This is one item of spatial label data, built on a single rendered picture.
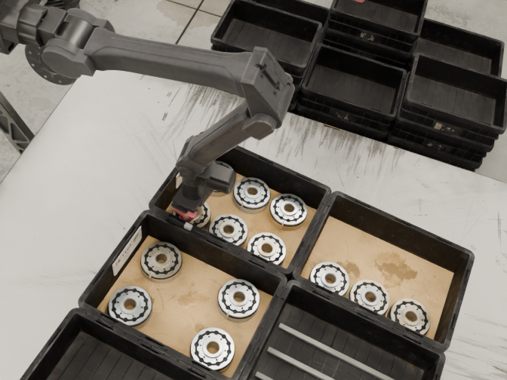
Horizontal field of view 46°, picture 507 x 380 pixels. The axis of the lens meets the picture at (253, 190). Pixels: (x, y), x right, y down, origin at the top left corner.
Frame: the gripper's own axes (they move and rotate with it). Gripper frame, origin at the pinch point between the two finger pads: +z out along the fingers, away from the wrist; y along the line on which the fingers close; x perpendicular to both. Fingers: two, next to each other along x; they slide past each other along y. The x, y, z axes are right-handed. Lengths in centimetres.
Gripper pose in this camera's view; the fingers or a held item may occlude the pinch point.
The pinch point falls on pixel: (192, 212)
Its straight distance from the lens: 159.9
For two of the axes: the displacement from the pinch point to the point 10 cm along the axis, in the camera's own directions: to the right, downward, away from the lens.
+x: -8.9, -4.2, 2.0
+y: 4.5, -6.8, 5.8
